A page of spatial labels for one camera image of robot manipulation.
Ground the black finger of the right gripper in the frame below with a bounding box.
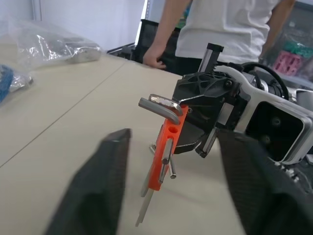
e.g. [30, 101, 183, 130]
[171, 71, 233, 106]
[174, 104, 222, 155]

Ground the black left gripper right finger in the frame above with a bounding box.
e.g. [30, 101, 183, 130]
[219, 133, 313, 235]

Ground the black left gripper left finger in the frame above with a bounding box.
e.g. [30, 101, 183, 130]
[44, 128, 133, 235]

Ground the small silver hex key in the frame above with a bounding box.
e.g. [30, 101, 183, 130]
[168, 158, 177, 179]
[158, 138, 173, 184]

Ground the orange hex key holder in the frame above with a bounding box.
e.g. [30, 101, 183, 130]
[146, 104, 189, 191]
[135, 97, 183, 227]

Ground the shiny silver hex key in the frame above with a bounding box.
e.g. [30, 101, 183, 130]
[150, 94, 183, 111]

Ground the dark thin hex key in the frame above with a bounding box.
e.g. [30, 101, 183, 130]
[140, 175, 149, 198]

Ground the person's bare hand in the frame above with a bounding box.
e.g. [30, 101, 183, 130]
[142, 43, 167, 70]

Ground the person in white t-shirt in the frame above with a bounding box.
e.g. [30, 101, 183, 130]
[175, 0, 277, 75]

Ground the pink plastic crate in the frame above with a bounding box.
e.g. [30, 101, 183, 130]
[272, 50, 304, 77]

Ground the green plastic item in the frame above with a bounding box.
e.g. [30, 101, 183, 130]
[283, 41, 313, 59]

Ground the small clear plastic bag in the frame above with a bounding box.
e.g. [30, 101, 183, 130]
[0, 62, 35, 107]

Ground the blue item in bag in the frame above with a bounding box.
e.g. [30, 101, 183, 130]
[0, 64, 13, 102]

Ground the large clear plastic bag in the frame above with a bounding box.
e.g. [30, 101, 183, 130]
[0, 19, 103, 68]

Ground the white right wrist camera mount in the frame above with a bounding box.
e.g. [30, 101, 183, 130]
[220, 63, 313, 165]

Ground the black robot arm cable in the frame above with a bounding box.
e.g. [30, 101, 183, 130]
[241, 62, 287, 100]

